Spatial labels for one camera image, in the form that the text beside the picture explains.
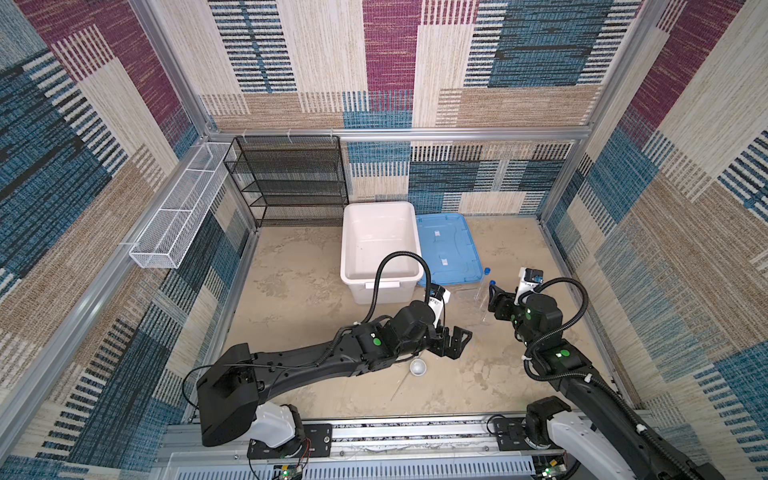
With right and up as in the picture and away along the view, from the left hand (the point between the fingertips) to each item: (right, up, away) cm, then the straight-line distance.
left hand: (460, 327), depth 71 cm
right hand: (+14, +7, +10) cm, 18 cm away
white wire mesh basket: (-84, +20, +20) cm, 89 cm away
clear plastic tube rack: (+9, 0, +25) cm, 26 cm away
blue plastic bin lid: (+6, +20, +42) cm, 47 cm away
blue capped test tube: (+12, +12, +16) cm, 23 cm away
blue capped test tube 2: (+12, +9, +12) cm, 19 cm away
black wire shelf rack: (-52, +43, +39) cm, 78 cm away
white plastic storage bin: (-23, +25, +38) cm, 51 cm away
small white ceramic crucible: (-8, -14, +13) cm, 21 cm away
